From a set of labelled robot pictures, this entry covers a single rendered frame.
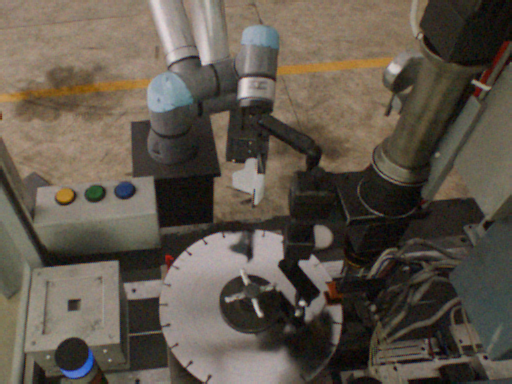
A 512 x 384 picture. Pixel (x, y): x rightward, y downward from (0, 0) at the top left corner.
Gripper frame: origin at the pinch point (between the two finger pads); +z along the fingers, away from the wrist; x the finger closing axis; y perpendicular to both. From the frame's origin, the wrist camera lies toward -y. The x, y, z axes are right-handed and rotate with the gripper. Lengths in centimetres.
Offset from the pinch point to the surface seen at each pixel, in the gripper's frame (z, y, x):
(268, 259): 10.4, -2.8, 0.3
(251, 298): 16.9, 0.4, 10.8
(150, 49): -106, 66, -193
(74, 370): 24.9, 22.6, 35.1
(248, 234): 5.9, 1.4, -2.7
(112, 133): -42, 73, -149
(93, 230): 8.2, 36.7, -13.4
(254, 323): 21.4, -0.6, 8.9
